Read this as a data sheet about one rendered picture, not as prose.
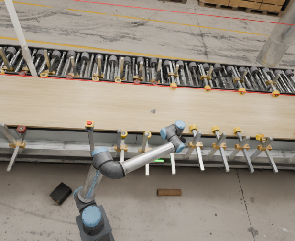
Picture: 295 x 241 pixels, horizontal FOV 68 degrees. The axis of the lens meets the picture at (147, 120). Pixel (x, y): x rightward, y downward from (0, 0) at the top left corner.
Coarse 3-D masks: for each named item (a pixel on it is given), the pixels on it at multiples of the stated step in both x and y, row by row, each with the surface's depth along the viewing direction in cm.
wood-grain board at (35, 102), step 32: (0, 96) 236; (32, 96) 241; (64, 96) 247; (96, 96) 253; (128, 96) 259; (160, 96) 266; (192, 96) 273; (224, 96) 281; (256, 96) 288; (288, 96) 297; (64, 128) 222; (96, 128) 224; (128, 128) 229; (160, 128) 235; (224, 128) 246; (256, 128) 252; (288, 128) 258
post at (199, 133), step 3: (198, 132) 203; (201, 132) 204; (198, 135) 205; (195, 138) 210; (198, 138) 208; (195, 141) 212; (195, 144) 217; (189, 147) 226; (189, 150) 226; (192, 150) 225; (186, 153) 235; (189, 153) 230; (186, 156) 235; (189, 156) 235
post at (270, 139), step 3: (270, 138) 215; (267, 141) 218; (270, 141) 216; (264, 144) 222; (267, 144) 221; (264, 147) 225; (258, 150) 232; (255, 153) 237; (258, 153) 235; (252, 156) 242; (255, 156) 239; (252, 159) 244
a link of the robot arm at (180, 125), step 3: (177, 120) 181; (180, 120) 181; (174, 123) 182; (177, 123) 179; (180, 123) 179; (183, 123) 180; (177, 126) 177; (180, 126) 177; (183, 126) 178; (177, 129) 178; (180, 129) 178; (183, 129) 180; (177, 132) 179; (180, 132) 182; (177, 135) 185
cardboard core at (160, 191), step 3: (159, 189) 277; (162, 189) 278; (165, 189) 278; (168, 189) 279; (171, 189) 279; (174, 189) 280; (177, 189) 280; (180, 189) 281; (159, 192) 275; (162, 192) 275; (165, 192) 276; (168, 192) 276; (171, 192) 277; (174, 192) 277; (177, 192) 278; (180, 192) 278; (159, 195) 277; (162, 195) 277; (165, 195) 277; (168, 195) 278; (171, 195) 278; (174, 195) 278; (177, 195) 279; (180, 195) 279
